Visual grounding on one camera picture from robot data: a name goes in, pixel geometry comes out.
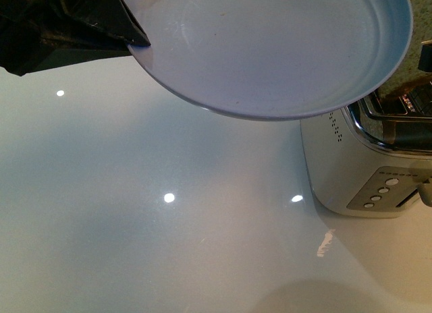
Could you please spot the grey round plate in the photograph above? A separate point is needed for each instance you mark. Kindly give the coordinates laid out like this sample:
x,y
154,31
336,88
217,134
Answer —
x,y
272,59

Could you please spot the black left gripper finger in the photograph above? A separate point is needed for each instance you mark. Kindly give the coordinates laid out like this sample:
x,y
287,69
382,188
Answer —
x,y
110,17

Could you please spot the chrome white toaster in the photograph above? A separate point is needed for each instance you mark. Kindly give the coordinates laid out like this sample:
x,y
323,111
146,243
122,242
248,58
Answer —
x,y
372,158

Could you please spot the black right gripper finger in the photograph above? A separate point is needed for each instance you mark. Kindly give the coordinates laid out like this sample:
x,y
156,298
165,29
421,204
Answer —
x,y
425,59

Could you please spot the slice of brown bread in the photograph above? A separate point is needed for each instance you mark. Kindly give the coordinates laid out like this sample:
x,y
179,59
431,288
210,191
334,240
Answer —
x,y
408,76

